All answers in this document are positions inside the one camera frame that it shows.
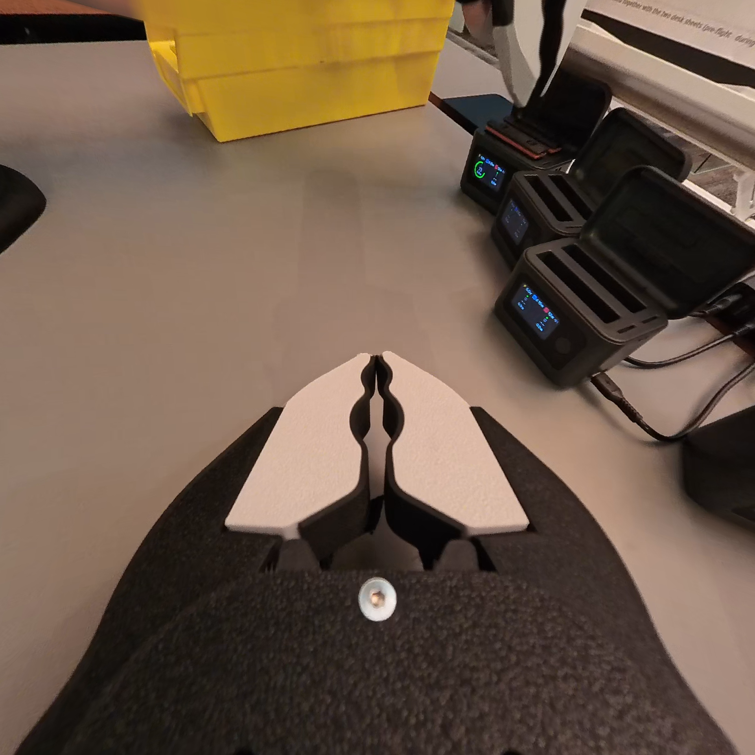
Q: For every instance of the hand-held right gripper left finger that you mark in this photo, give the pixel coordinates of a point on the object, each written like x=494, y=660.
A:
x=301, y=460

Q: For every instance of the dark blue smartphone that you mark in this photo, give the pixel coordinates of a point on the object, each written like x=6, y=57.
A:
x=478, y=109

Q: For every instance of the black battery charging case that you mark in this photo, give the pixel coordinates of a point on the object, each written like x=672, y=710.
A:
x=725, y=466
x=590, y=354
x=625, y=141
x=584, y=112

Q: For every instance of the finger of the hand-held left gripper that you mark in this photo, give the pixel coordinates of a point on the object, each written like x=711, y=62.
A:
x=554, y=59
x=522, y=76

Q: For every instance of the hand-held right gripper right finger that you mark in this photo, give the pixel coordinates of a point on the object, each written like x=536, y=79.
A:
x=454, y=460

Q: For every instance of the black chair armrest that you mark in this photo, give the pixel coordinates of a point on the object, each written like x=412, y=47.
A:
x=17, y=206

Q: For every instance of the printed paper sheet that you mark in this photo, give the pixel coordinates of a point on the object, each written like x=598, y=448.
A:
x=678, y=23

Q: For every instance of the yellow plastic bin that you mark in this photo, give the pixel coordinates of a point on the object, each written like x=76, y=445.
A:
x=324, y=88

